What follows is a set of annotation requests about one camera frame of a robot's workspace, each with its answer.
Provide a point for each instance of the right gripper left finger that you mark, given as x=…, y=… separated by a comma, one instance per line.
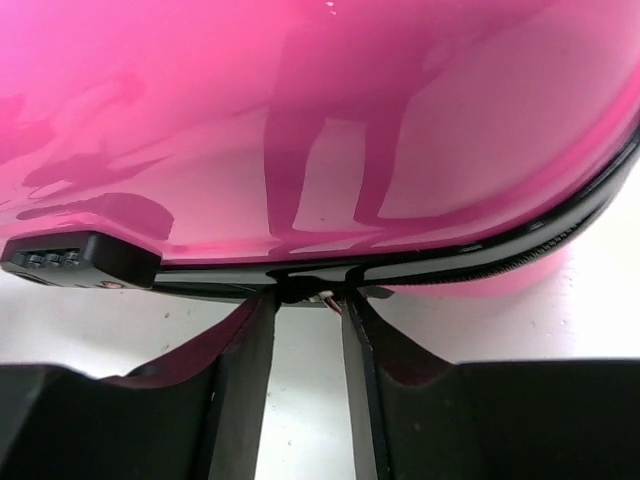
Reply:
x=195, y=412

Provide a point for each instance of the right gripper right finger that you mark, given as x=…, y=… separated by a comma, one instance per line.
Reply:
x=416, y=416

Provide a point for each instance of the pink hard-shell suitcase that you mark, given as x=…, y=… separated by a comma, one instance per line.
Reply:
x=215, y=148

